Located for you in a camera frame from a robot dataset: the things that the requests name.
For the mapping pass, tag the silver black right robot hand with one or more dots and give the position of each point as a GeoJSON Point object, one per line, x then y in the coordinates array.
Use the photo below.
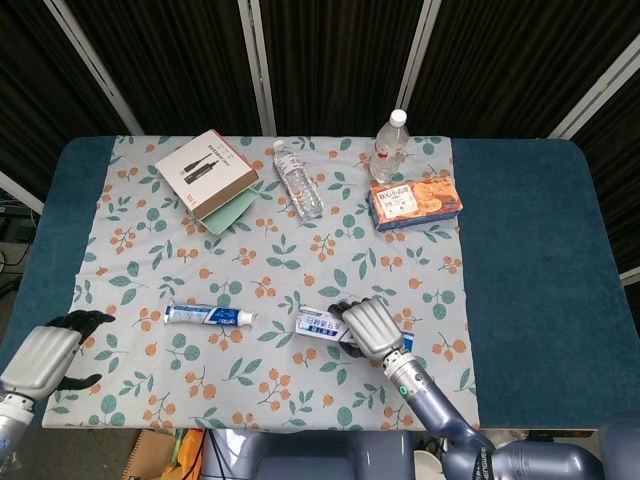
{"type": "Point", "coordinates": [370, 330]}

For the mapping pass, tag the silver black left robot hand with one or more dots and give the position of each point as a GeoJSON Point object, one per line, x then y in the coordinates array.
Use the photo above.
{"type": "Point", "coordinates": [45, 355]}

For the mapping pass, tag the blue white toothpaste box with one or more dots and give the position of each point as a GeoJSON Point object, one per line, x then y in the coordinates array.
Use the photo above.
{"type": "Point", "coordinates": [320, 325]}

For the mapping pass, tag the blue white toothpaste tube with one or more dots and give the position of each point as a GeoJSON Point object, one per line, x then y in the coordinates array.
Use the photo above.
{"type": "Point", "coordinates": [210, 316]}

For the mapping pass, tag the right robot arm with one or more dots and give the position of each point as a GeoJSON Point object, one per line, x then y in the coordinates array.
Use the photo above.
{"type": "Point", "coordinates": [430, 400]}

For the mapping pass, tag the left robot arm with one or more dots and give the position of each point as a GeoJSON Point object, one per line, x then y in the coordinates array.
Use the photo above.
{"type": "Point", "coordinates": [12, 420]}

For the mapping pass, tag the orange blue biscuit box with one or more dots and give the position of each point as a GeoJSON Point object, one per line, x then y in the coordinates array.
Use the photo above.
{"type": "Point", "coordinates": [415, 202]}

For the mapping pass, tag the light green paper envelope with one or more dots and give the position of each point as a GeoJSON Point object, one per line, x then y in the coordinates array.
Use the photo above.
{"type": "Point", "coordinates": [227, 215]}

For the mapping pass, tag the floral fruit print tablecloth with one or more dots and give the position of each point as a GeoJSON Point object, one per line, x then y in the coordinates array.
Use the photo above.
{"type": "Point", "coordinates": [280, 270]}

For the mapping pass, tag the blue-grey robot torso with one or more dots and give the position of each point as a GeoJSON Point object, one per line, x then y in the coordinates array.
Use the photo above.
{"type": "Point", "coordinates": [310, 460]}

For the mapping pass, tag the white bucket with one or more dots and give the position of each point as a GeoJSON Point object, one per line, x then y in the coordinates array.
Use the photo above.
{"type": "Point", "coordinates": [427, 467]}

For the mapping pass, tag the small clear water bottle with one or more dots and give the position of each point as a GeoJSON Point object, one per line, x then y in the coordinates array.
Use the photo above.
{"type": "Point", "coordinates": [300, 182]}

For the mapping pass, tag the yellow orange bag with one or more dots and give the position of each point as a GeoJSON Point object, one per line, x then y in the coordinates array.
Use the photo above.
{"type": "Point", "coordinates": [187, 455]}

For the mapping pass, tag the tall red-label water bottle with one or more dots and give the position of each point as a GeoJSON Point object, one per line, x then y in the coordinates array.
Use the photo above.
{"type": "Point", "coordinates": [387, 155]}

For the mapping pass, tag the teal table cover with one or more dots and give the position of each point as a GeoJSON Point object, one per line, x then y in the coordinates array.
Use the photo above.
{"type": "Point", "coordinates": [540, 275]}

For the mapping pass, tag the white partition frame post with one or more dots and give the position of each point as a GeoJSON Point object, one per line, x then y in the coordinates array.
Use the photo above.
{"type": "Point", "coordinates": [95, 65]}
{"type": "Point", "coordinates": [595, 85]}
{"type": "Point", "coordinates": [417, 55]}
{"type": "Point", "coordinates": [257, 65]}

